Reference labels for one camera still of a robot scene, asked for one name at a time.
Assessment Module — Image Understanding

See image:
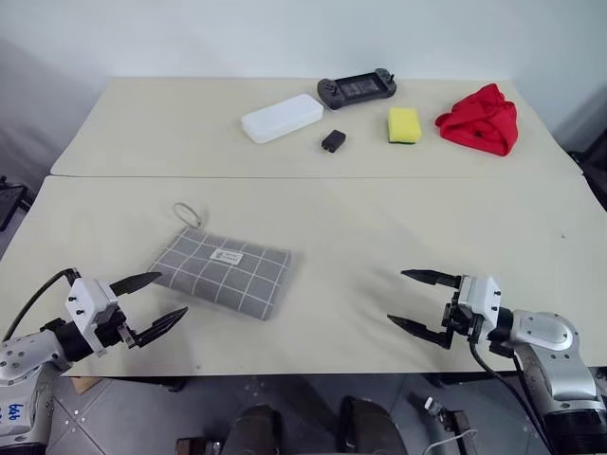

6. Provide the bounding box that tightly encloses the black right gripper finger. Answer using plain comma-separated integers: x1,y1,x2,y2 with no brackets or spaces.
387,313,454,352
400,267,464,290

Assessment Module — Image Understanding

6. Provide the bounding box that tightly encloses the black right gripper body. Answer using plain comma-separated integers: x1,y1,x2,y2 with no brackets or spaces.
441,279,480,350

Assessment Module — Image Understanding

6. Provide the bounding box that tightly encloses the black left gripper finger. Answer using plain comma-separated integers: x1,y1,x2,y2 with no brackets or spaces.
135,304,190,350
108,270,163,298

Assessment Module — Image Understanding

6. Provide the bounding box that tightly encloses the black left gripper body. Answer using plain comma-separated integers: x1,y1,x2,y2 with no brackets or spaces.
94,305,144,352

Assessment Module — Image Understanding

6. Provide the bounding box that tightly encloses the grey checked pouch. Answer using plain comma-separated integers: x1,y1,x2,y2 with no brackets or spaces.
150,202,305,324

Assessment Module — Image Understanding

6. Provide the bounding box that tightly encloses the small white connector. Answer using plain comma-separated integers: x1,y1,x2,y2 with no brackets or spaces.
423,396,448,419

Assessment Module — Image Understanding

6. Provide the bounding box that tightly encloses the dark brown block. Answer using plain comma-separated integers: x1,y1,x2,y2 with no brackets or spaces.
448,409,481,455

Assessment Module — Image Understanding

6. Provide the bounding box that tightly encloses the dark rounded shape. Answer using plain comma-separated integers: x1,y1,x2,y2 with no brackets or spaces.
336,394,400,455
225,402,285,455

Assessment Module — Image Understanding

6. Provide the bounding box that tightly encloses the yellow sponge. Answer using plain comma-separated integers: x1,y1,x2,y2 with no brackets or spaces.
386,106,424,146

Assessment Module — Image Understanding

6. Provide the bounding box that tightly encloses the red cloth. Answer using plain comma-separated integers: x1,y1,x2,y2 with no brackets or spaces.
433,82,520,159

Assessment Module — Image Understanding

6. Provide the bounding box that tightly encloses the small black charger plug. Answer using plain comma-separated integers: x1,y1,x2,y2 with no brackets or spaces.
320,128,348,155

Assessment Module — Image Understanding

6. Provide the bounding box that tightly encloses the black equipment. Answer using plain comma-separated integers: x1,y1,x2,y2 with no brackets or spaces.
566,150,607,212

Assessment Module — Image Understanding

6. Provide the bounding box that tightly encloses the black handheld game controller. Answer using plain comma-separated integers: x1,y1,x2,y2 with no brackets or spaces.
316,67,399,112

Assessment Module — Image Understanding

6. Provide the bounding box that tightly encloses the white plastic box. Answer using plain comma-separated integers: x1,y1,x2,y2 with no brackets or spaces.
240,93,325,145

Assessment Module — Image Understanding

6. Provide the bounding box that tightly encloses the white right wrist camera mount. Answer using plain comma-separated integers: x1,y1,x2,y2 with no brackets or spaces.
456,274,502,343

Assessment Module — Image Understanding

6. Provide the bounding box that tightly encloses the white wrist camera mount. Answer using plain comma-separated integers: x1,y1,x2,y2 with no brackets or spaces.
456,274,502,343
65,278,120,355

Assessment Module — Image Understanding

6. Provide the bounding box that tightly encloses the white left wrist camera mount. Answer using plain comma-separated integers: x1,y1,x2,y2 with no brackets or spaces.
65,278,120,355

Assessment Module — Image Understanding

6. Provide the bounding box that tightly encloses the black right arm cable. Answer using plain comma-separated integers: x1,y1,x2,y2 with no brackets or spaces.
467,331,559,455

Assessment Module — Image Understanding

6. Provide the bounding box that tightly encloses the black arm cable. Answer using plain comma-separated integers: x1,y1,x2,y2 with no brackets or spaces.
1,267,82,341
467,331,559,455

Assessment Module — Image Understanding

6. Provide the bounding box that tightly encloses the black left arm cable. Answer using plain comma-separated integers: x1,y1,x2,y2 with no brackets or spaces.
1,267,82,341

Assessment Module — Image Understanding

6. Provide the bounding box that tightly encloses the thin white cable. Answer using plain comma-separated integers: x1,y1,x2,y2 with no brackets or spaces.
423,428,480,455

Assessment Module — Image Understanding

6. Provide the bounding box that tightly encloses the black stand frame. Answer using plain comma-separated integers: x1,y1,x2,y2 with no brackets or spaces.
0,175,32,233

